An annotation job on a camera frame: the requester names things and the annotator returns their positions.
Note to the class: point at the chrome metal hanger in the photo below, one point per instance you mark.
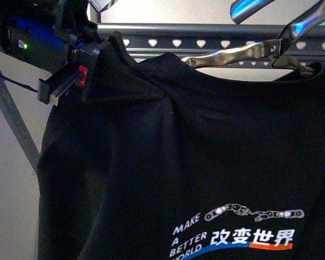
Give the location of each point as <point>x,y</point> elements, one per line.
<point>212,45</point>

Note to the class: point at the black t-shirt large print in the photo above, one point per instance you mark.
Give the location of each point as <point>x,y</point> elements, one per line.
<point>256,218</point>

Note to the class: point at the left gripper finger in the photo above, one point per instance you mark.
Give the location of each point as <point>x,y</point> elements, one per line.
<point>111,77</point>

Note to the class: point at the grey metal clothes rack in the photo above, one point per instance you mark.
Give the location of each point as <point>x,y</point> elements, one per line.
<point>195,104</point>

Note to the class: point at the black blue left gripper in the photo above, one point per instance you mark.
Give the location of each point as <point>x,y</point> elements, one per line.
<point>45,34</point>

